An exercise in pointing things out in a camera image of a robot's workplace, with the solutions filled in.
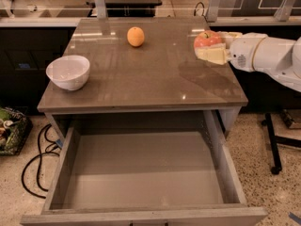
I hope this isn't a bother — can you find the red apple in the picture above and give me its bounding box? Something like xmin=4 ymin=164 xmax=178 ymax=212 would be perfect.
xmin=194 ymin=30 xmax=222 ymax=48

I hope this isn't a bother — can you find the white bowl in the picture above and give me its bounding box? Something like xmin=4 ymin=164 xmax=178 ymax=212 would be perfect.
xmin=46 ymin=55 xmax=90 ymax=90

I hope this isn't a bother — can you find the black basket with items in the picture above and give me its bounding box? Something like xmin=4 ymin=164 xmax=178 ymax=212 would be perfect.
xmin=0 ymin=107 xmax=32 ymax=155

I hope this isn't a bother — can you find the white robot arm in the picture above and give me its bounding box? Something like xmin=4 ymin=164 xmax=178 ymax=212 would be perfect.
xmin=194 ymin=30 xmax=301 ymax=92

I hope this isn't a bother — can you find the black stand with caster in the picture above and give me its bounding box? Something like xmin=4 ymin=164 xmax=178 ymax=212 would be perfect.
xmin=261 ymin=109 xmax=301 ymax=175

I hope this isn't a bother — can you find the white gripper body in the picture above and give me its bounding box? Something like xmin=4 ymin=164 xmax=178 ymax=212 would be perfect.
xmin=230 ymin=33 xmax=267 ymax=73

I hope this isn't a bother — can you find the grey cabinet with glossy top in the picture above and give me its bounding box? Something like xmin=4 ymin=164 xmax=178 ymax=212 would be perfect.
xmin=38 ymin=17 xmax=247 ymax=136

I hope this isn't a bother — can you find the dark background table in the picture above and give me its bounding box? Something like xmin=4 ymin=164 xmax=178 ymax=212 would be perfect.
xmin=92 ymin=0 xmax=162 ymax=18

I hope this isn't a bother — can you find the black looped cable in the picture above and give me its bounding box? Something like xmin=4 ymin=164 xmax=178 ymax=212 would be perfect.
xmin=193 ymin=1 xmax=206 ymax=17

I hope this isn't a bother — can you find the orange fruit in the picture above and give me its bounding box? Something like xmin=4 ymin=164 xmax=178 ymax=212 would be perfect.
xmin=127 ymin=26 xmax=145 ymax=47

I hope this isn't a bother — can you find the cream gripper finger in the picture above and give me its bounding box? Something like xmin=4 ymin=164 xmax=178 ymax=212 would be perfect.
xmin=195 ymin=43 xmax=230 ymax=65
xmin=218 ymin=31 xmax=242 ymax=48

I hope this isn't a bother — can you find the black floor cable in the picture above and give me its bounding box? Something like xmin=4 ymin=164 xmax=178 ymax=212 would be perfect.
xmin=20 ymin=123 xmax=61 ymax=200

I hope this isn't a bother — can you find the open grey top drawer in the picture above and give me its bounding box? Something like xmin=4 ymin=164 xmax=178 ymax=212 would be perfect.
xmin=21 ymin=111 xmax=267 ymax=226

